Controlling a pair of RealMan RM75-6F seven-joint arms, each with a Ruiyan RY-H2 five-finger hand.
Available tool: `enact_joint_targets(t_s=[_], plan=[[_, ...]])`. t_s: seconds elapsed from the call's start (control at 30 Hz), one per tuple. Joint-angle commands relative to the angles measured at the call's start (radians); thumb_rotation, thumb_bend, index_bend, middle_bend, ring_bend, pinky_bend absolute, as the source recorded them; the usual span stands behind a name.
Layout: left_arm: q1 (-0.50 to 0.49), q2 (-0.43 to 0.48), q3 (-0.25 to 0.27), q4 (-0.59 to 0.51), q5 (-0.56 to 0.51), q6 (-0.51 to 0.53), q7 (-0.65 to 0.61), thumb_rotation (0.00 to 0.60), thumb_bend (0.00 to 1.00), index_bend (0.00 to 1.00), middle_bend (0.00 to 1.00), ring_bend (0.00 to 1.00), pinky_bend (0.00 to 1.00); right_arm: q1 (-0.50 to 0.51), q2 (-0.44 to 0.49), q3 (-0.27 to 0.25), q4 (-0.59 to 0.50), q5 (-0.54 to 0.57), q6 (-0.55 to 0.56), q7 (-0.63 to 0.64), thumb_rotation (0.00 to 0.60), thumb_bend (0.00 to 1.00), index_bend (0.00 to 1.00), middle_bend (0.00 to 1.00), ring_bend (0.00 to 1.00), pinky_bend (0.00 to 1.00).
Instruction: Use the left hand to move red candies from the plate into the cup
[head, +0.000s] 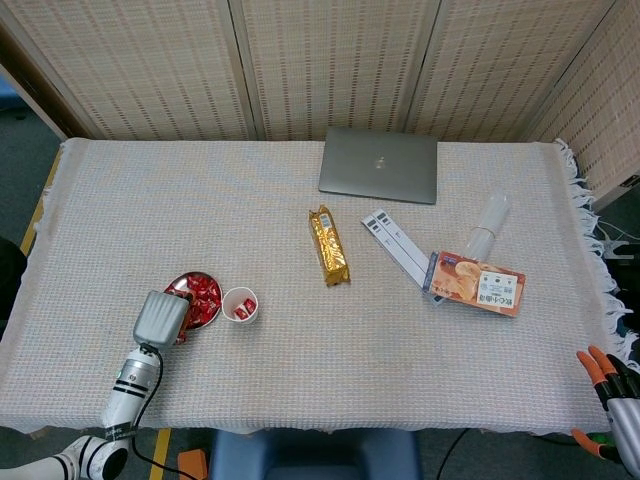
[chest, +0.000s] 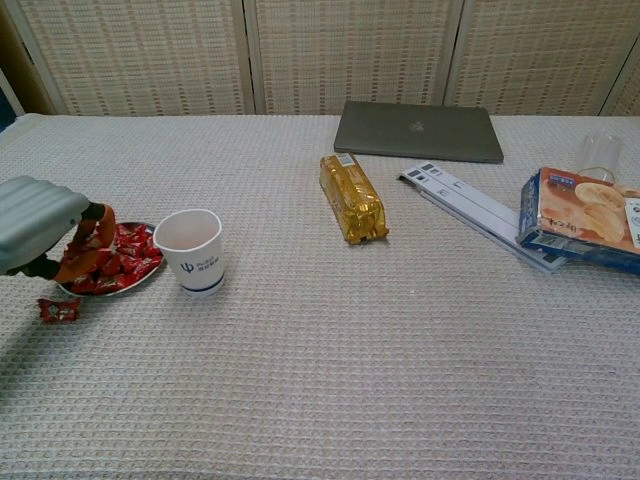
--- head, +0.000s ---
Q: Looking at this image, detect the long flat white box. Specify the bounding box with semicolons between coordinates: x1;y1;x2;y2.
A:
360;214;427;290
373;208;434;274

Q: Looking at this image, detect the orange block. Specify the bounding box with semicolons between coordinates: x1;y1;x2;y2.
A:
178;448;209;480

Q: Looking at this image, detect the blue grey seat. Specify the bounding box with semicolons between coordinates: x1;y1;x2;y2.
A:
207;428;424;480

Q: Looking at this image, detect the right robot hand silver orange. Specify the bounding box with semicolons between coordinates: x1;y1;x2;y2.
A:
571;345;640;476

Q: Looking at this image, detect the black bulky object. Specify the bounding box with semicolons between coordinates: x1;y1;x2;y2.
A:
0;235;29;326

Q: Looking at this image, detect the brown wooden post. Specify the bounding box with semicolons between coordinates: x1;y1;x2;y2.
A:
0;22;94;141

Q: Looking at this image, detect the white cable bundle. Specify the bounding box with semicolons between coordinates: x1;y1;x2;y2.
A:
594;219;632;254

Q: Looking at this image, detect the black floor cable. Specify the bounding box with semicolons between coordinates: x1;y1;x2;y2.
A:
437;428;474;479

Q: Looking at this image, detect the woven pale tablecloth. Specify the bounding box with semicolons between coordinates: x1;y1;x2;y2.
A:
0;137;640;436

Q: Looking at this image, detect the orange blue cracker box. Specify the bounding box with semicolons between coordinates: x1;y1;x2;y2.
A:
422;249;527;319

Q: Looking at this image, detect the blue background object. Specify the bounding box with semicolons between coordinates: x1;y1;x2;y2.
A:
0;74;24;119

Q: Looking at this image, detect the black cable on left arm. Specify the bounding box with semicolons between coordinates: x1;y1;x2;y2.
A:
132;342;201;480

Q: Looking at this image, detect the grey closed laptop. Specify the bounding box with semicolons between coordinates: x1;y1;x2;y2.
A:
318;126;440;206

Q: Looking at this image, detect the gold foil biscuit pack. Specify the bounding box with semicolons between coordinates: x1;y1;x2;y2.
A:
307;204;352;289

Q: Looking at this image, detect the woven bamboo screen panel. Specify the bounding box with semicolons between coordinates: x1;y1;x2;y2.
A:
519;0;640;201
229;0;444;142
0;0;261;142
404;0;619;144

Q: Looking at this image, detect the round metal plate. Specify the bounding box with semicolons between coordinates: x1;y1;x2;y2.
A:
163;271;223;331

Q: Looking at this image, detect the white paper cup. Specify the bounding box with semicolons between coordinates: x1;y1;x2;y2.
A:
221;286;259;324

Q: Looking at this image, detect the left robot hand silver orange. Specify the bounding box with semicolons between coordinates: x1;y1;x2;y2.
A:
132;289;195;350

